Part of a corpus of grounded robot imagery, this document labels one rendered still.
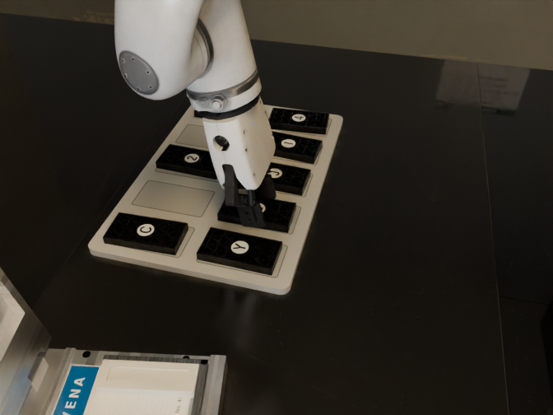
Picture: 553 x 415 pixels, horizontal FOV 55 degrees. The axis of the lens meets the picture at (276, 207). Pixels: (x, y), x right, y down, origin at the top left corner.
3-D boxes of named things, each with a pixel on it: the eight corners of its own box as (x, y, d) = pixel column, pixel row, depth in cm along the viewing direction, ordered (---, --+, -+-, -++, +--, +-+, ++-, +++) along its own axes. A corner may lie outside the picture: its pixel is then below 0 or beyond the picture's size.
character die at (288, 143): (313, 164, 82) (313, 157, 81) (253, 151, 84) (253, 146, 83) (322, 146, 85) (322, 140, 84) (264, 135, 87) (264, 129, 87)
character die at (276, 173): (302, 196, 76) (302, 189, 75) (238, 183, 78) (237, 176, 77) (310, 175, 79) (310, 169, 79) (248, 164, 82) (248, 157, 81)
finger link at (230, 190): (225, 193, 60) (242, 214, 65) (237, 136, 63) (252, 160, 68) (216, 193, 60) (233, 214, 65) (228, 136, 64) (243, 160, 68)
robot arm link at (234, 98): (243, 93, 55) (249, 118, 57) (265, 56, 62) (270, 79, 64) (172, 98, 58) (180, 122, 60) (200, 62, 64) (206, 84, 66)
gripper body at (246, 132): (242, 114, 56) (265, 195, 63) (267, 69, 64) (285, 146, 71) (179, 117, 59) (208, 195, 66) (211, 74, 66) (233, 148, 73)
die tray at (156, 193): (287, 296, 64) (288, 291, 63) (86, 254, 69) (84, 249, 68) (343, 120, 92) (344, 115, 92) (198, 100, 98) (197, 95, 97)
